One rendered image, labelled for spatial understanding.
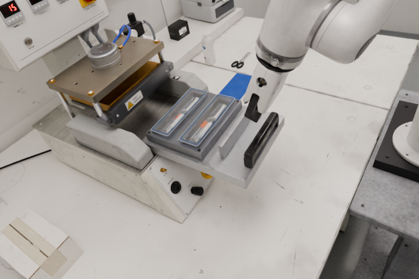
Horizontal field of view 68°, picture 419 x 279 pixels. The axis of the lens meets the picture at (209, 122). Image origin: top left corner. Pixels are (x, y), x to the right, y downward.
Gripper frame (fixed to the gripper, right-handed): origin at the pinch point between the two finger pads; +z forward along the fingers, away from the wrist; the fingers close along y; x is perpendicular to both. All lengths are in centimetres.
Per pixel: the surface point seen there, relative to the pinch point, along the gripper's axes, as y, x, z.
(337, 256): 31, -57, 93
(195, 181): -5.9, 6.8, 31.0
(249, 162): -7.4, -4.4, 6.3
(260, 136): -1.2, -3.5, 4.5
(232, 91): 41, 18, 40
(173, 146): -9.9, 12.8, 13.1
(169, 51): 53, 57, 50
